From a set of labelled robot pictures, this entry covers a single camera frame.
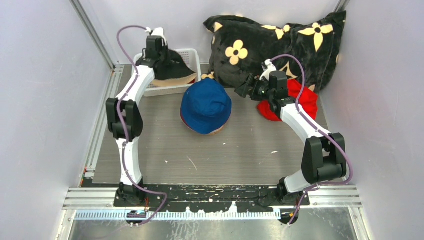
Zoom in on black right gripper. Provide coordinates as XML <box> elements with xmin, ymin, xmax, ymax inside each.
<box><xmin>234</xmin><ymin>73</ymin><xmax>274</xmax><ymax>102</ymax></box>

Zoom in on black hat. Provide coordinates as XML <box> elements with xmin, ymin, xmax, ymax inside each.
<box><xmin>151</xmin><ymin>49</ymin><xmax>197</xmax><ymax>87</ymax></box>

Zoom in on blue bucket hat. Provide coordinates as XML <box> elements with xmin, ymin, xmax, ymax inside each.
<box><xmin>179</xmin><ymin>78</ymin><xmax>233</xmax><ymax>135</ymax></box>

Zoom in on grey bucket hat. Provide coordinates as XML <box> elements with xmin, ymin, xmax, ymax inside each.
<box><xmin>208</xmin><ymin>128</ymin><xmax>227</xmax><ymax>136</ymax></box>

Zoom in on dark red bucket hat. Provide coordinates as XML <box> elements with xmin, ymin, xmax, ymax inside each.
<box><xmin>180</xmin><ymin>114</ymin><xmax>190</xmax><ymax>128</ymax></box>

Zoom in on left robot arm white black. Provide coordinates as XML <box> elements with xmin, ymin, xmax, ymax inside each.
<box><xmin>105</xmin><ymin>35</ymin><xmax>168</xmax><ymax>207</ymax></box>

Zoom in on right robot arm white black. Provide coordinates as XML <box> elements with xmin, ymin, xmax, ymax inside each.
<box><xmin>235</xmin><ymin>71</ymin><xmax>348</xmax><ymax>206</ymax></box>

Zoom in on white plastic basket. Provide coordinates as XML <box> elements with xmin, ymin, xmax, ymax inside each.
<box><xmin>129</xmin><ymin>48</ymin><xmax>201</xmax><ymax>98</ymax></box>

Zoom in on red cloth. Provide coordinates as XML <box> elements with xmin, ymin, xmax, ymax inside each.
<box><xmin>256</xmin><ymin>78</ymin><xmax>318</xmax><ymax>122</ymax></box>

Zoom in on black floral pillow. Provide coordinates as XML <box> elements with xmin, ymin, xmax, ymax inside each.
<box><xmin>203</xmin><ymin>11</ymin><xmax>347</xmax><ymax>92</ymax></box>

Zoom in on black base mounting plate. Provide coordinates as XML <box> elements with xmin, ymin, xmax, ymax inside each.
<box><xmin>113</xmin><ymin>184</ymin><xmax>310</xmax><ymax>213</ymax></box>

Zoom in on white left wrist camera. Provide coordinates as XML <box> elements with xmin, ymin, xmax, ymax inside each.
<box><xmin>145</xmin><ymin>27</ymin><xmax>168</xmax><ymax>46</ymax></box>

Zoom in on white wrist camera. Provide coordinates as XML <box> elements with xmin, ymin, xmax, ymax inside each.
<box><xmin>259</xmin><ymin>59</ymin><xmax>277</xmax><ymax>81</ymax></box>
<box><xmin>145</xmin><ymin>27</ymin><xmax>168</xmax><ymax>46</ymax></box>

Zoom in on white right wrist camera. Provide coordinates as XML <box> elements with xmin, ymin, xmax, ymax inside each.
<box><xmin>259</xmin><ymin>59</ymin><xmax>277</xmax><ymax>81</ymax></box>

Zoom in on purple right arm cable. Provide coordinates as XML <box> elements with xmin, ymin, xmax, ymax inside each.
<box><xmin>269</xmin><ymin>54</ymin><xmax>354</xmax><ymax>227</ymax></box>

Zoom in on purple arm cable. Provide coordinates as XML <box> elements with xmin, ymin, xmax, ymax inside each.
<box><xmin>115</xmin><ymin>25</ymin><xmax>169</xmax><ymax>228</ymax></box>
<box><xmin>269</xmin><ymin>54</ymin><xmax>354</xmax><ymax>227</ymax></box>

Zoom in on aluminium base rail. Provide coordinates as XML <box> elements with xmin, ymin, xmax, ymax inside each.
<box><xmin>63</xmin><ymin>185</ymin><xmax>362</xmax><ymax>222</ymax></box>

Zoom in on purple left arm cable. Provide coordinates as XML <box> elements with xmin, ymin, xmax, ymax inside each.
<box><xmin>115</xmin><ymin>25</ymin><xmax>169</xmax><ymax>228</ymax></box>

